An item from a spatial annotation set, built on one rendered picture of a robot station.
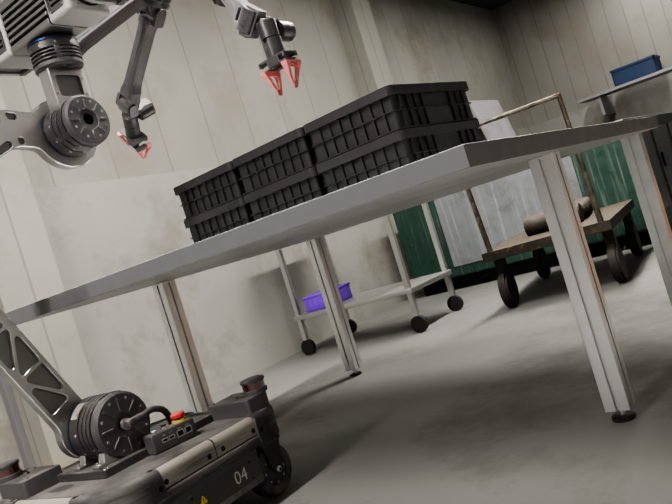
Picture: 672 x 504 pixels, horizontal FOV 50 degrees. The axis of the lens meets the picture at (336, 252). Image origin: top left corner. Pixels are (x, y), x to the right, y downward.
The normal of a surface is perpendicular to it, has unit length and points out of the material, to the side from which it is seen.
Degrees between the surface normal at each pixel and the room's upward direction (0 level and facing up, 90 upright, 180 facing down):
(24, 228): 90
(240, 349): 90
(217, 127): 90
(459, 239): 90
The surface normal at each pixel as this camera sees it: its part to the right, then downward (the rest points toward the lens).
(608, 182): -0.56, 0.18
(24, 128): 0.77, -0.23
